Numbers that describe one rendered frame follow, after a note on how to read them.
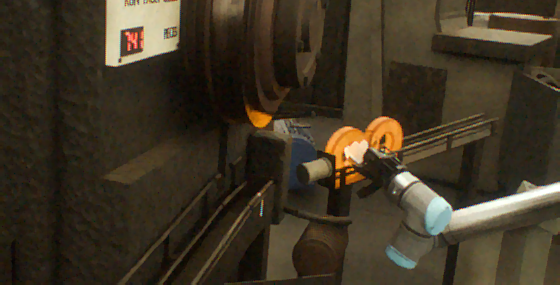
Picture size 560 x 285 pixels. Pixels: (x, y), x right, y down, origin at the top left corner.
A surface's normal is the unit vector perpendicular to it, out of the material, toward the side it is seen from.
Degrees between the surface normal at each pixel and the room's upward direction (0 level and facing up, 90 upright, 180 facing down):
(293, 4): 69
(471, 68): 90
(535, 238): 90
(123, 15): 90
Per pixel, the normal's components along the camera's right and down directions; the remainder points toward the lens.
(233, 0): -0.24, 0.04
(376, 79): -0.49, 0.20
